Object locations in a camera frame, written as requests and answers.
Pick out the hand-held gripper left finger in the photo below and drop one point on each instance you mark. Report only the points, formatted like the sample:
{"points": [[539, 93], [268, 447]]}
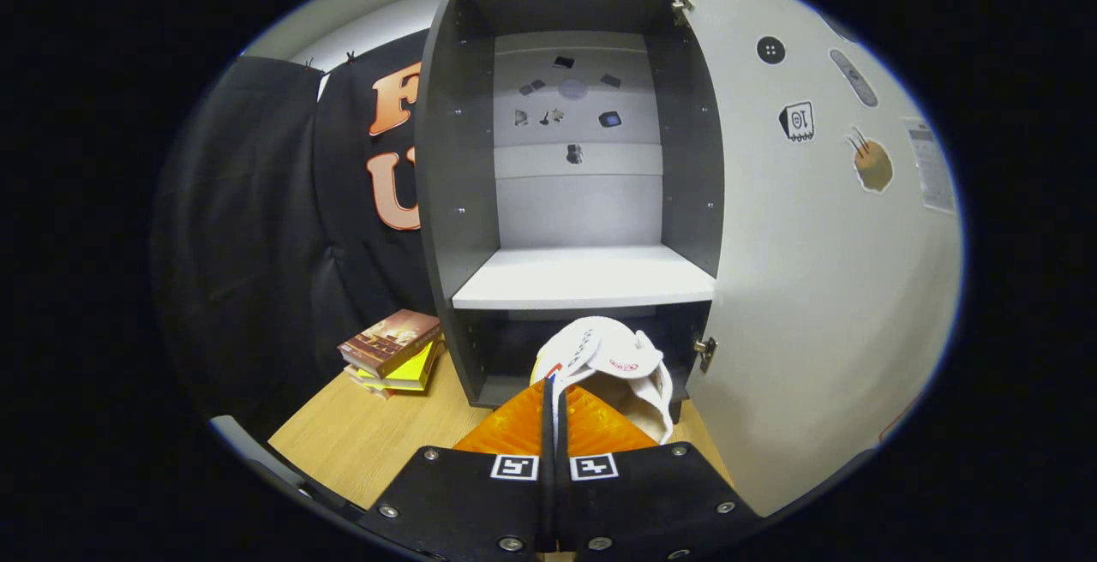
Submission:
{"points": [[547, 425]]}

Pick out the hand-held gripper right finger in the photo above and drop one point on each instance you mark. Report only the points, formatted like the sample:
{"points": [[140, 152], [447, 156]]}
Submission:
{"points": [[651, 502]]}

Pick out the white shoe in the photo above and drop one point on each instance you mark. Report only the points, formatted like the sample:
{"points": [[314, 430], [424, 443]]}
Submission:
{"points": [[600, 356]]}

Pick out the beige shoe cabinet door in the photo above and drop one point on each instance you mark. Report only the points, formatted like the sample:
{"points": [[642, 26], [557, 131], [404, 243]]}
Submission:
{"points": [[814, 288]]}

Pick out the grey shoe cabinet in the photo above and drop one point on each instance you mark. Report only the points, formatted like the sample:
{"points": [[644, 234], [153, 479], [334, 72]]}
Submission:
{"points": [[454, 159]]}

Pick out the white cabinet shelf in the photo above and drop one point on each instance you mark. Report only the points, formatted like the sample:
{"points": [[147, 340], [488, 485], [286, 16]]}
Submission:
{"points": [[583, 275]]}

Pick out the metal door hinge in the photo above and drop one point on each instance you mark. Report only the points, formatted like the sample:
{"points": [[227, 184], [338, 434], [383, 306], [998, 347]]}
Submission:
{"points": [[681, 7], [705, 352]]}

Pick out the yellow book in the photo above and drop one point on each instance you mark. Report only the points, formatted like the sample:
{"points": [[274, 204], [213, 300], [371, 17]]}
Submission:
{"points": [[411, 371]]}

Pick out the black backdrop cloth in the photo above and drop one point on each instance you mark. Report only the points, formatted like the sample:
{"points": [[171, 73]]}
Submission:
{"points": [[248, 245]]}

